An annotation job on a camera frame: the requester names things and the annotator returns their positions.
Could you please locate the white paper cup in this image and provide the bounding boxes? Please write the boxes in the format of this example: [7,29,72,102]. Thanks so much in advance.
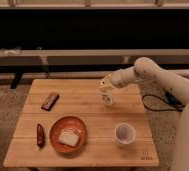
[114,122,136,147]

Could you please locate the white top shelf rail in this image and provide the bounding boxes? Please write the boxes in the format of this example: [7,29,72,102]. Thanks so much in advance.
[0,0,189,9]

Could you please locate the white lower rail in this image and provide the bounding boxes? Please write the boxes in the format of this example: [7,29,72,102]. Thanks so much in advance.
[0,49,189,66]

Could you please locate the orange round plate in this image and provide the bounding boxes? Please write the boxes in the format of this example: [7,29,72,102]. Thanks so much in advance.
[50,116,87,155]

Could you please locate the dark brown sausage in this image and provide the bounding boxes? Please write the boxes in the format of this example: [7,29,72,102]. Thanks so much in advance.
[37,124,45,148]

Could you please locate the black cable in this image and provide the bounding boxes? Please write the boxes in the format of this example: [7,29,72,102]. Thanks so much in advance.
[141,93,186,113]

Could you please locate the brown chocolate bar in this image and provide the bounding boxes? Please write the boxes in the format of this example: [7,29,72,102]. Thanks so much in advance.
[41,92,59,111]

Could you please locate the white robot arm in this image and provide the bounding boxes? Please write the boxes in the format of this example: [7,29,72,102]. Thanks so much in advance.
[100,57,189,171]

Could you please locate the wooden table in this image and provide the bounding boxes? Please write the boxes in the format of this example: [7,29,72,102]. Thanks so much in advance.
[4,79,159,168]

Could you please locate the white bread slice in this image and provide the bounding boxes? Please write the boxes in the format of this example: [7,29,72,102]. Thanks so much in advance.
[59,130,79,147]

